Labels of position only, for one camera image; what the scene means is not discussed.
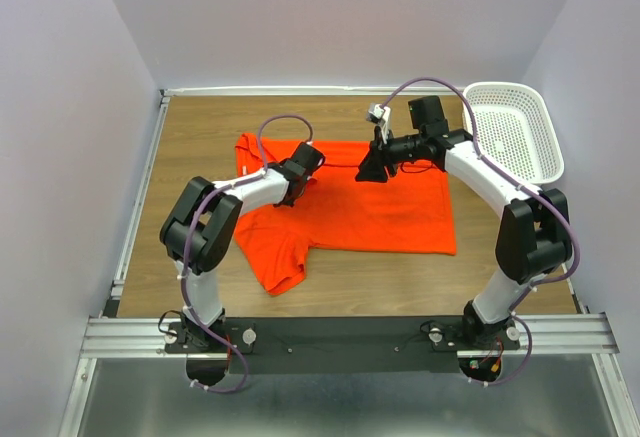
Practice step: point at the aluminium left rail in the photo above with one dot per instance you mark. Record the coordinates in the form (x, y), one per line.
(110, 308)

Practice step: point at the orange t-shirt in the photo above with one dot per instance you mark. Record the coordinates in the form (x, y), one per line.
(411, 213)

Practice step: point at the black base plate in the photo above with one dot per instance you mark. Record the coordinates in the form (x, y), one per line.
(212, 360)

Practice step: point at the white perforated basket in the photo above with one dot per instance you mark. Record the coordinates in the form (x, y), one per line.
(515, 129)

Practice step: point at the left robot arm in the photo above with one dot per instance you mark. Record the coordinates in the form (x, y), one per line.
(199, 229)

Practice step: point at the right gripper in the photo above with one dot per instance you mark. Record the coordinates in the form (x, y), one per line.
(371, 167)

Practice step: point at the aluminium front rail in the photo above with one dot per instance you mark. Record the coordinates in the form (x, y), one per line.
(570, 334)

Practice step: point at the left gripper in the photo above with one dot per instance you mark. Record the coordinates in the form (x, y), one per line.
(290, 203)

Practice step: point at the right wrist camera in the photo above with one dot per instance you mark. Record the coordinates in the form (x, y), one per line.
(380, 116)

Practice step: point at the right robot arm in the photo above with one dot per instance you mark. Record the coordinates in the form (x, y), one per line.
(532, 239)

